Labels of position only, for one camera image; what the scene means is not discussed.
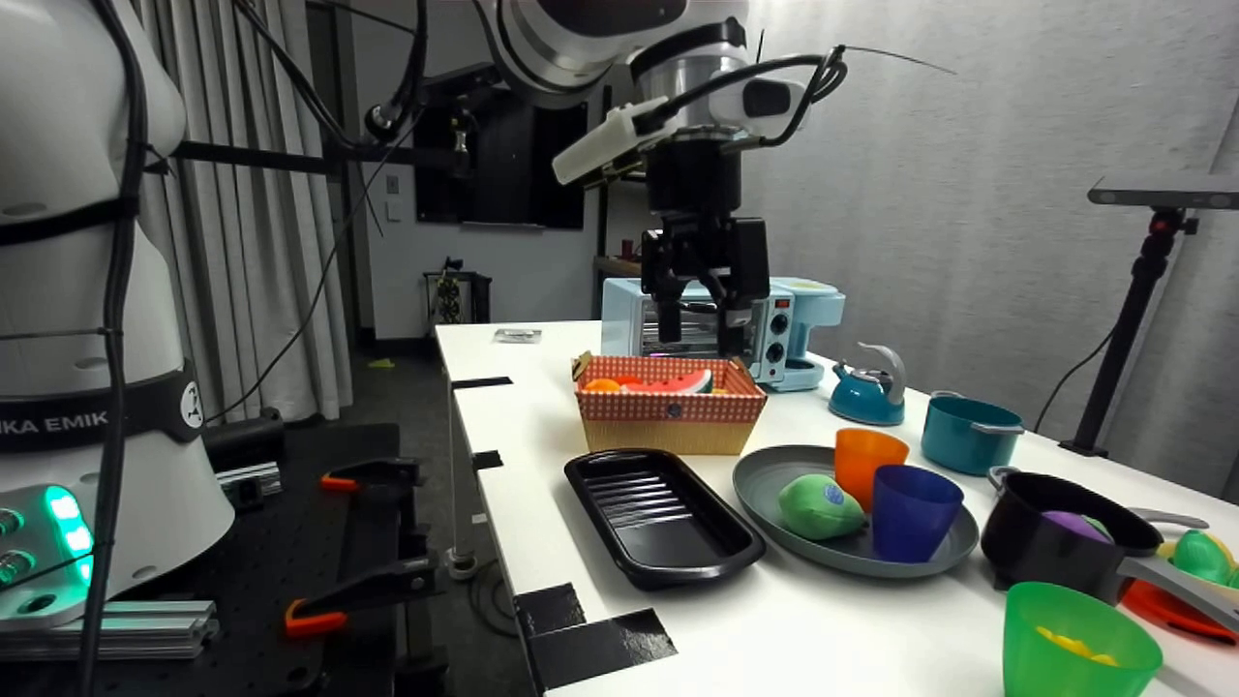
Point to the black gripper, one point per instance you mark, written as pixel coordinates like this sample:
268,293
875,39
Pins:
697,193

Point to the green toy pear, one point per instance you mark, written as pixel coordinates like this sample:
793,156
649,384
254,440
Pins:
822,503

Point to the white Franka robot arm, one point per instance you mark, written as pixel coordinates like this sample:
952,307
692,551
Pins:
63,130

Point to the grey plate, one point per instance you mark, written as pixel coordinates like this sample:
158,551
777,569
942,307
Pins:
777,470

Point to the black plastic tray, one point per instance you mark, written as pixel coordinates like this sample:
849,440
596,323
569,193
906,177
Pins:
661,517

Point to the red plate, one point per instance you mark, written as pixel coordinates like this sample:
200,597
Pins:
1161,610

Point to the toy watermelon slice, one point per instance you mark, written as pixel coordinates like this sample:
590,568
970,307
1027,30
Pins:
664,382

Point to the light blue toy oven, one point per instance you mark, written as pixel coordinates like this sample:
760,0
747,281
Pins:
800,311

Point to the dark shelf unit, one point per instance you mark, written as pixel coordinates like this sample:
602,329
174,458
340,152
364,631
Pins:
622,235

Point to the orange checkered basket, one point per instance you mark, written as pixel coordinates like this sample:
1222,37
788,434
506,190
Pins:
664,423

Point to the small orange toy fruit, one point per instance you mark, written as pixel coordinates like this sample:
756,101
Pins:
602,384

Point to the teal toy kettle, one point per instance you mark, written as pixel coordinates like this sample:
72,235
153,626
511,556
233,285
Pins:
862,391

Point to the small paper label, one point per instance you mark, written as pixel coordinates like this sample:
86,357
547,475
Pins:
515,334

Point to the orange plastic cup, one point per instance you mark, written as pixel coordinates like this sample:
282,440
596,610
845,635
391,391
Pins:
862,458

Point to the thin black tape strip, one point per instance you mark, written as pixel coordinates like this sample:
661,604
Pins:
482,382

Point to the dark device with stand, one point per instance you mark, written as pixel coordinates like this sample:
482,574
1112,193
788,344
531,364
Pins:
455,294

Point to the small black tape square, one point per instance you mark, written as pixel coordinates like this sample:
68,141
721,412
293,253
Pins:
485,458

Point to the white curtain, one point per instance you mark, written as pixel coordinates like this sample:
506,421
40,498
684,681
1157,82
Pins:
982,258

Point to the teal toy pot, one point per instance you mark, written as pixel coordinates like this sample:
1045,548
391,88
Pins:
961,440

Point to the blue plastic cup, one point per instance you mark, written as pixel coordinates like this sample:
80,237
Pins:
911,517

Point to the large black tape patch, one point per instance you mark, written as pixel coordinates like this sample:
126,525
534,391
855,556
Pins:
602,643

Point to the black tripod stand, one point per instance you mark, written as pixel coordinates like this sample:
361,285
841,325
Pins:
1128,323

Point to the purple toy food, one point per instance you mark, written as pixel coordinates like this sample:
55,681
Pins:
1079,525

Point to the grey pleated curtain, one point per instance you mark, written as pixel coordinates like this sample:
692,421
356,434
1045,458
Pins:
255,294

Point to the black horizontal bar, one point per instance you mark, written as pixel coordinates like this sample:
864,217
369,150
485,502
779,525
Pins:
255,156

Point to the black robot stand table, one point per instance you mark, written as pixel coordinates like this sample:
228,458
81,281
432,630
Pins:
273,543

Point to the yellow toy food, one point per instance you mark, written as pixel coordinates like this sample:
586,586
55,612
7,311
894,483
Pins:
1079,643

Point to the green plastic cup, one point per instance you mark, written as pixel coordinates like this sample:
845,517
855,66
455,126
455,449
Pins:
1079,670

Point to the bright green toy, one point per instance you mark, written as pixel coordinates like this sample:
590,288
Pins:
1200,556

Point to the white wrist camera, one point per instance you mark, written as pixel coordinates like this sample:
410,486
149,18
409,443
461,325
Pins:
596,144

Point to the black wall monitor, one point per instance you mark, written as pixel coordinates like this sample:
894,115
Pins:
506,177

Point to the grey tripod camera bar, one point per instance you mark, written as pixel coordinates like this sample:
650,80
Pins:
1161,193

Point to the aluminium extrusion rail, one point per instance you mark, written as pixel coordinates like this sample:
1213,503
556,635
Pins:
140,626

